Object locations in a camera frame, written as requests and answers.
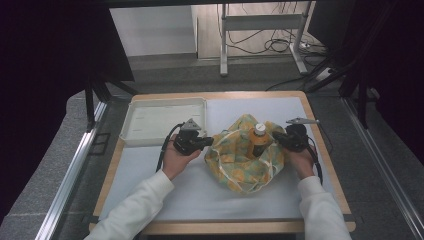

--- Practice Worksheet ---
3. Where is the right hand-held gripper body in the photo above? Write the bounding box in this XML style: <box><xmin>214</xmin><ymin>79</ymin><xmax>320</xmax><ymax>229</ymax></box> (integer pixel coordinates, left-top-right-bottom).
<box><xmin>283</xmin><ymin>116</ymin><xmax>321</xmax><ymax>153</ymax></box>

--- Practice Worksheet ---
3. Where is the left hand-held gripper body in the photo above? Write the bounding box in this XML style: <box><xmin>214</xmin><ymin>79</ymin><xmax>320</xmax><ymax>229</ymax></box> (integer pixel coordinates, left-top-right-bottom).
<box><xmin>172</xmin><ymin>117</ymin><xmax>205</xmax><ymax>157</ymax></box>

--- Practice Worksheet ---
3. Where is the green yellow floral fabric bag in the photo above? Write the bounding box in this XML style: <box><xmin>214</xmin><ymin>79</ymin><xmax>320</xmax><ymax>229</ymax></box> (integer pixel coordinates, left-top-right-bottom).
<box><xmin>203</xmin><ymin>113</ymin><xmax>287</xmax><ymax>194</ymax></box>

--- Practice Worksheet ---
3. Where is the person's left hand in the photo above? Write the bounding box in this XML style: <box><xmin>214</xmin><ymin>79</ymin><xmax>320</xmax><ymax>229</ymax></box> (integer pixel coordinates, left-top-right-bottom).
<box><xmin>161</xmin><ymin>134</ymin><xmax>203</xmax><ymax>182</ymax></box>

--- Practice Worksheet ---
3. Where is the person's right hand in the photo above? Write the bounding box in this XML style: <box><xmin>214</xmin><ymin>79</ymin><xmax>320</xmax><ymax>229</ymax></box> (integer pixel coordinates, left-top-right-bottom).
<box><xmin>284</xmin><ymin>145</ymin><xmax>317</xmax><ymax>181</ymax></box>

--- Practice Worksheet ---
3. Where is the white plastic tray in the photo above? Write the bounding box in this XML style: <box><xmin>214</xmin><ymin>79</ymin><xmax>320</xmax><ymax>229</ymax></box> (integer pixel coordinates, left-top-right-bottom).
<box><xmin>119</xmin><ymin>96</ymin><xmax>208</xmax><ymax>148</ymax></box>

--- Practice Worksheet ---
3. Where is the white table mat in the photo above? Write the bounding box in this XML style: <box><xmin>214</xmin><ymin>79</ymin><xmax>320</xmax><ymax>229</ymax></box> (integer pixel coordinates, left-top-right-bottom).
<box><xmin>99</xmin><ymin>96</ymin><xmax>335</xmax><ymax>223</ymax></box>

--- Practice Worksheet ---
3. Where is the white power strip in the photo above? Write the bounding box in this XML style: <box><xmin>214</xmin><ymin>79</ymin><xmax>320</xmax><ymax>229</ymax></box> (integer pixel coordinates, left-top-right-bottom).
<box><xmin>314</xmin><ymin>67</ymin><xmax>335</xmax><ymax>83</ymax></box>

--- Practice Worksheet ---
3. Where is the black metal stand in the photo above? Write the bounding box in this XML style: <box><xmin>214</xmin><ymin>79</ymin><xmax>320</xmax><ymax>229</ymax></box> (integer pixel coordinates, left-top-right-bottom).
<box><xmin>84</xmin><ymin>71</ymin><xmax>140</xmax><ymax>133</ymax></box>
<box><xmin>305</xmin><ymin>0</ymin><xmax>379</xmax><ymax>130</ymax></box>

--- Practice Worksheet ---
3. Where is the white board panel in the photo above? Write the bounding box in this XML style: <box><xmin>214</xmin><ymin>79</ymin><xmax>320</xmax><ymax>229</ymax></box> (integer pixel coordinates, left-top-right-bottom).
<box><xmin>108</xmin><ymin>5</ymin><xmax>198</xmax><ymax>58</ymax></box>

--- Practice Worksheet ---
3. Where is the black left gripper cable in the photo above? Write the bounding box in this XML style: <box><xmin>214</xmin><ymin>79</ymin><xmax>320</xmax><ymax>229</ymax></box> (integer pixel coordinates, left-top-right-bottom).
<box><xmin>155</xmin><ymin>122</ymin><xmax>185</xmax><ymax>173</ymax></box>

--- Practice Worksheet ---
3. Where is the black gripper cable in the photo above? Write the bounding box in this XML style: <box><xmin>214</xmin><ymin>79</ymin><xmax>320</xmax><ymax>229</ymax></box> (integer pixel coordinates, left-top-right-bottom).
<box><xmin>306</xmin><ymin>135</ymin><xmax>324</xmax><ymax>186</ymax></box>
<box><xmin>155</xmin><ymin>122</ymin><xmax>185</xmax><ymax>173</ymax></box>

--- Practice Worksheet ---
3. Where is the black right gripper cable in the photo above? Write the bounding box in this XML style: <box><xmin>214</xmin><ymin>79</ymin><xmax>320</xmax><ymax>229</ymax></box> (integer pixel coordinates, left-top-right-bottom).
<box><xmin>306</xmin><ymin>135</ymin><xmax>324</xmax><ymax>186</ymax></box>

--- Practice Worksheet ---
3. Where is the aluminium rail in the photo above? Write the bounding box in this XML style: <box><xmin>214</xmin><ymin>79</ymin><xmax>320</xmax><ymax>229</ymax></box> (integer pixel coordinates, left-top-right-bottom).
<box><xmin>34</xmin><ymin>101</ymin><xmax>108</xmax><ymax>240</ymax></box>
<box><xmin>342</xmin><ymin>97</ymin><xmax>424</xmax><ymax>240</ymax></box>

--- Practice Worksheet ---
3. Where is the tangle of black floor cables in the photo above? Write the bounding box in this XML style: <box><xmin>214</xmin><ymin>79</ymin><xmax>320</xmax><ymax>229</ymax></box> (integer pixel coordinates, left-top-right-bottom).
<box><xmin>225</xmin><ymin>2</ymin><xmax>329</xmax><ymax>57</ymax></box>

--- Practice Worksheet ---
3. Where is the white metal desk frame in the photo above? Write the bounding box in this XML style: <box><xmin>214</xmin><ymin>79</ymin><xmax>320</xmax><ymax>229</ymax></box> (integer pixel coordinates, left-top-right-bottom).
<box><xmin>218</xmin><ymin>0</ymin><xmax>316</xmax><ymax>77</ymax></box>

